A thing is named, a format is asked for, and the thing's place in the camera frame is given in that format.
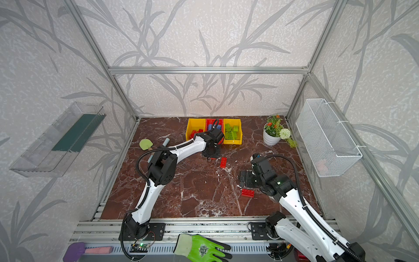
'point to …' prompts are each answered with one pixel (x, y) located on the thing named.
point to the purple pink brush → (77, 250)
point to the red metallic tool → (301, 257)
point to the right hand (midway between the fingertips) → (246, 176)
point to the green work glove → (197, 248)
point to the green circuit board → (139, 248)
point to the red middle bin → (218, 123)
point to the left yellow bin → (195, 125)
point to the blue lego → (210, 126)
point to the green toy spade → (145, 144)
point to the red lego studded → (223, 162)
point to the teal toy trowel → (165, 143)
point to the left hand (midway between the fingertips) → (215, 154)
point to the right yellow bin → (232, 131)
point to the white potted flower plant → (274, 131)
